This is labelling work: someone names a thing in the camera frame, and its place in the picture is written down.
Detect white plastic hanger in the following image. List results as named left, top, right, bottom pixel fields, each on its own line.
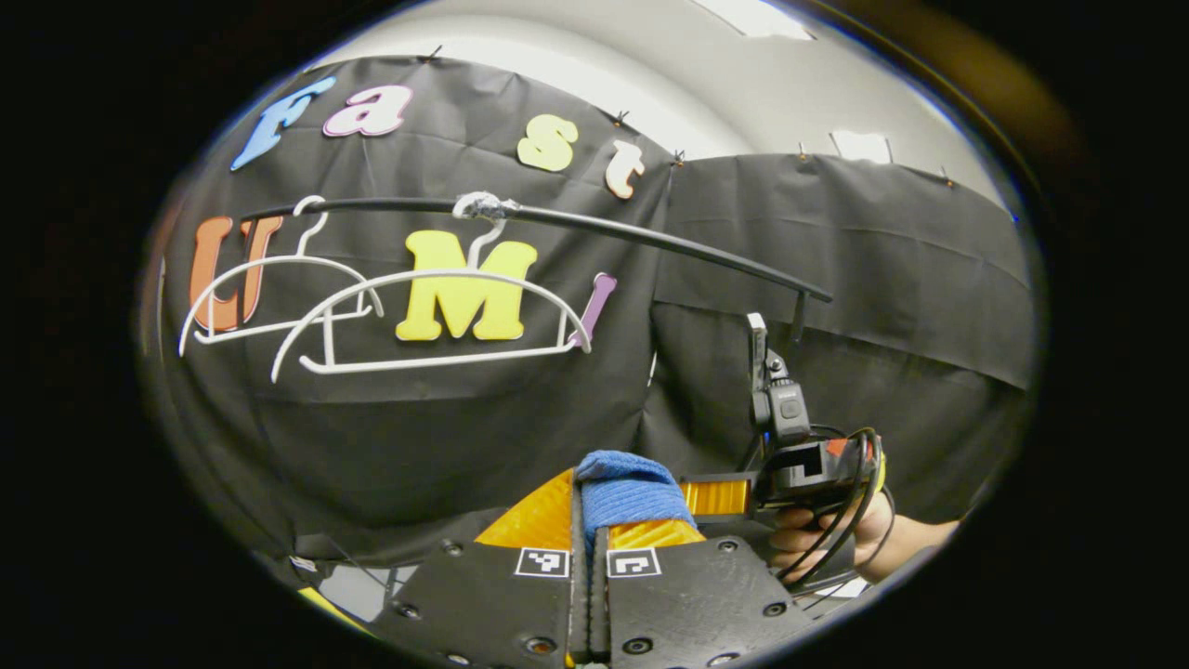
left=178, top=195, right=385, bottom=359
left=271, top=192, right=594, bottom=385

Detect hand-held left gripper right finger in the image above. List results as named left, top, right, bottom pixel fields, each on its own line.
left=593, top=517, right=818, bottom=669

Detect large ceiling light panel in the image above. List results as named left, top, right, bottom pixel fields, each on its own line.
left=692, top=0, right=817, bottom=40

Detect small ceiling light panel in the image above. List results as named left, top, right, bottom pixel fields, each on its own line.
left=830, top=130, right=893, bottom=164

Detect blue corduroy jacket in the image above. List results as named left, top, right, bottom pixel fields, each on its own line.
left=574, top=451, right=698, bottom=558

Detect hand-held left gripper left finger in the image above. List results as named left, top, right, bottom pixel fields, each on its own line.
left=372, top=467, right=592, bottom=669

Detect black clothes rail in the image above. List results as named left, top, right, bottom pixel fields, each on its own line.
left=240, top=195, right=834, bottom=340

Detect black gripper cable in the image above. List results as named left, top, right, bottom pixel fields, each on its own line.
left=776, top=426, right=897, bottom=596

